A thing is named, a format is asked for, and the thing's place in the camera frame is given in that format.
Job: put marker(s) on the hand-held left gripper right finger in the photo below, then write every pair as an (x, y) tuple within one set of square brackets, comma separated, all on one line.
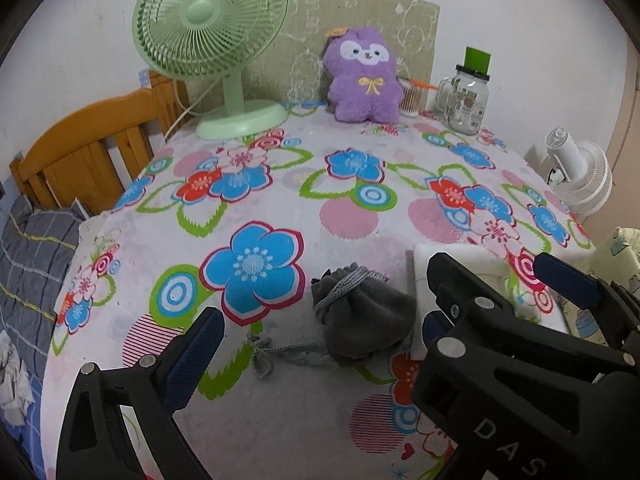
[(432, 325)]

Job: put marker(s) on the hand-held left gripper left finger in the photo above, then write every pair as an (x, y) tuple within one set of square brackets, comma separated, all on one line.
[(197, 345)]

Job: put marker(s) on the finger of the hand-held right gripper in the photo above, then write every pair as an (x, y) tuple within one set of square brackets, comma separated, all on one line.
[(465, 285), (565, 277)]

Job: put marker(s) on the white towel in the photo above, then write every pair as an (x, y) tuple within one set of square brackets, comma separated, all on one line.
[(480, 255)]

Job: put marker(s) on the yellow printed storage box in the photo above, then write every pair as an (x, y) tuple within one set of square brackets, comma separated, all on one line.
[(625, 250)]

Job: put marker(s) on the white standing fan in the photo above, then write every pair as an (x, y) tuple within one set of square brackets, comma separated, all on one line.
[(580, 175)]

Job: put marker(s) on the floral tablecloth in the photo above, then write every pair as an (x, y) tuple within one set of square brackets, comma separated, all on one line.
[(310, 270)]

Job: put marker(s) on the glass jar green lid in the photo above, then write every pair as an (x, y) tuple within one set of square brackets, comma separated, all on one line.
[(465, 105)]

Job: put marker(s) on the grey striped pillow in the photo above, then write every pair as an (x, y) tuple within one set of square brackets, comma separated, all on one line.
[(35, 260)]

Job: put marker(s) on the white crumpled paper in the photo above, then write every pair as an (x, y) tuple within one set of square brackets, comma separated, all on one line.
[(15, 385)]

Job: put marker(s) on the cotton swab container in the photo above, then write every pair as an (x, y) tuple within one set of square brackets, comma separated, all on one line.
[(411, 102)]

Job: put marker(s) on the blue checked sheet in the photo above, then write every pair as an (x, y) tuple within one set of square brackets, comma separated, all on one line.
[(30, 440)]

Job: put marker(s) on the purple plush toy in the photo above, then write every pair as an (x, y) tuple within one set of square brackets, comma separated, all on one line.
[(362, 95)]

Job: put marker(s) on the wooden headboard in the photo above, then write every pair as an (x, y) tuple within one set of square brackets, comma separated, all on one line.
[(75, 125)]

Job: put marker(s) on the beige cardboard panel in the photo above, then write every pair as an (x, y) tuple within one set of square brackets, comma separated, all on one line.
[(300, 35)]

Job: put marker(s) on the green table fan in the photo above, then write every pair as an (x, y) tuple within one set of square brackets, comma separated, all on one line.
[(205, 15)]

